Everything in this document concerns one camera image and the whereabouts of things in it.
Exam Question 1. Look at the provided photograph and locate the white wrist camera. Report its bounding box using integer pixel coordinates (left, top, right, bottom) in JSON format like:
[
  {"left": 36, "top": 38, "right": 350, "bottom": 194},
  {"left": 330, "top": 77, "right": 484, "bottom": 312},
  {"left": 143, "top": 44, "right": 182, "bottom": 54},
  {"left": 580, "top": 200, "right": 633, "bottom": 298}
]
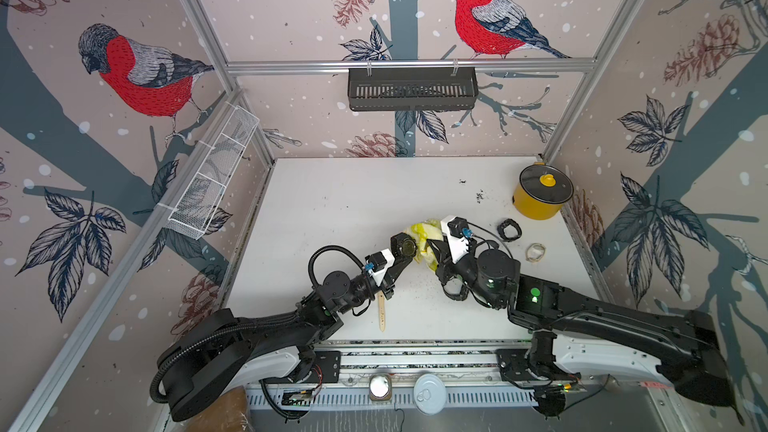
[
  {"left": 363, "top": 249, "right": 395, "bottom": 287},
  {"left": 440, "top": 216, "right": 473, "bottom": 264}
]

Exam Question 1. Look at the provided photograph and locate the black hanging wire basket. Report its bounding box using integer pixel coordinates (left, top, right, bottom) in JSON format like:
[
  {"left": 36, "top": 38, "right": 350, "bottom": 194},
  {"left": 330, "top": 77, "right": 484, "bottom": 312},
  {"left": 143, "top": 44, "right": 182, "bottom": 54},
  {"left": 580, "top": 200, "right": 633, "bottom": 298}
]
[{"left": 347, "top": 67, "right": 479, "bottom": 112}]

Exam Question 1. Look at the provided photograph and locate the glass spice jar silver lid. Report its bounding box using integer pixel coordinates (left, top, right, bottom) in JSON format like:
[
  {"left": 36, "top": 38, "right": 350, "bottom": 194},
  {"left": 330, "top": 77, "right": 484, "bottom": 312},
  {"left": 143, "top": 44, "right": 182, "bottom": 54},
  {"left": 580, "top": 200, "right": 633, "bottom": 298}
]
[{"left": 368, "top": 373, "right": 393, "bottom": 402}]

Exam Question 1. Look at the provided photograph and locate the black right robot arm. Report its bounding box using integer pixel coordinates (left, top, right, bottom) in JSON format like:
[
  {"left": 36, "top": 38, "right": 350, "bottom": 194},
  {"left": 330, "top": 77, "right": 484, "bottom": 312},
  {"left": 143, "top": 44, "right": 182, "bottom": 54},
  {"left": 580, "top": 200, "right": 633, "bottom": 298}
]
[{"left": 427, "top": 239, "right": 736, "bottom": 407}]

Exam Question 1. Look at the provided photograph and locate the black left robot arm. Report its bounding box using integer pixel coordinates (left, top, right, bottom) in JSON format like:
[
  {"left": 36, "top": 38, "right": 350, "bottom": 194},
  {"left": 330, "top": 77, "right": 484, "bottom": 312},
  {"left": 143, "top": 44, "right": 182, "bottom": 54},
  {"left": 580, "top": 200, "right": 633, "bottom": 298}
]
[{"left": 149, "top": 234, "right": 417, "bottom": 422}]

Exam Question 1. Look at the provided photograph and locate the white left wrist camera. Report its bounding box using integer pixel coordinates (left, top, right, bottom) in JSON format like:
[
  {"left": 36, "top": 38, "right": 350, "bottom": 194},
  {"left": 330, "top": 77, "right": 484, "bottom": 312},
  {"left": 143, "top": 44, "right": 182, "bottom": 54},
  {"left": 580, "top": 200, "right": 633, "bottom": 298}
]
[{"left": 363, "top": 249, "right": 395, "bottom": 287}]

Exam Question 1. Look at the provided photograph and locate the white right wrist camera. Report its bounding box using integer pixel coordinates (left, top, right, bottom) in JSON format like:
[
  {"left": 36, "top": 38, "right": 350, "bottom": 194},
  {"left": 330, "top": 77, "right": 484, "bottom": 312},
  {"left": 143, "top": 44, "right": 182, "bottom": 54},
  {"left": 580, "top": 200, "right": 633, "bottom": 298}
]
[{"left": 440, "top": 216, "right": 473, "bottom": 264}]

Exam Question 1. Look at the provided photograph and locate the white mesh wall shelf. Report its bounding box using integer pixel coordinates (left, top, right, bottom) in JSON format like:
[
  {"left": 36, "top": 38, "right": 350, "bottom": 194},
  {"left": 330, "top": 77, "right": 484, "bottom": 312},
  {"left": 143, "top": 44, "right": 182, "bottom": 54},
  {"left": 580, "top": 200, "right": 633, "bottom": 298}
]
[{"left": 166, "top": 105, "right": 259, "bottom": 240}]

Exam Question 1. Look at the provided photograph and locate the cream strap analog watch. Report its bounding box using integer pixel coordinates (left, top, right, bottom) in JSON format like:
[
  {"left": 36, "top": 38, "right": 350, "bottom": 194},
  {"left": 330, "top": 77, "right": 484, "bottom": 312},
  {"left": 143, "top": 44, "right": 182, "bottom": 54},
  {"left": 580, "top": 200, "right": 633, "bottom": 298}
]
[{"left": 525, "top": 243, "right": 547, "bottom": 263}]

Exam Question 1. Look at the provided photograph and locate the yellow green frog towel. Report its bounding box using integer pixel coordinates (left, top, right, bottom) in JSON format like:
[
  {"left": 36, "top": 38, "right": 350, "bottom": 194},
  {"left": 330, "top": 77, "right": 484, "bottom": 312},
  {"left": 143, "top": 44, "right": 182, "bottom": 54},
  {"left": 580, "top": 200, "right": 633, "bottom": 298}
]
[{"left": 404, "top": 219, "right": 443, "bottom": 272}]

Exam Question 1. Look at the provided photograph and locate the black digital watch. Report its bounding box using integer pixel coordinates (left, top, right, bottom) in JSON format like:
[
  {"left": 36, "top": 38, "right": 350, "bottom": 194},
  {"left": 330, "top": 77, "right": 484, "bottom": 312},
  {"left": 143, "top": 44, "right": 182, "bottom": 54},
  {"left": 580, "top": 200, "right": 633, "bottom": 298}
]
[
  {"left": 442, "top": 277, "right": 470, "bottom": 302},
  {"left": 390, "top": 232, "right": 418, "bottom": 262},
  {"left": 496, "top": 218, "right": 523, "bottom": 243}
]

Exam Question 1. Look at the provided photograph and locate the yellow pot with glass lid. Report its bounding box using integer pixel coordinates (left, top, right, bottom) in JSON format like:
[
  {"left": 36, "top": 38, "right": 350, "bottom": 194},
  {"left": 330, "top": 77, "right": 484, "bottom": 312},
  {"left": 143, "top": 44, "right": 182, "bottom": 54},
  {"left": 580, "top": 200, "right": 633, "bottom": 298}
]
[{"left": 512, "top": 163, "right": 575, "bottom": 220}]

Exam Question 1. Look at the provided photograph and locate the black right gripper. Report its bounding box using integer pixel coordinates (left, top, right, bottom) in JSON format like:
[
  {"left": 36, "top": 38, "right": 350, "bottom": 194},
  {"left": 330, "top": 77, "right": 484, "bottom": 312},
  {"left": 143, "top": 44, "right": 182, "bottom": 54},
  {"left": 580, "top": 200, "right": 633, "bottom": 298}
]
[{"left": 426, "top": 231, "right": 504, "bottom": 310}]

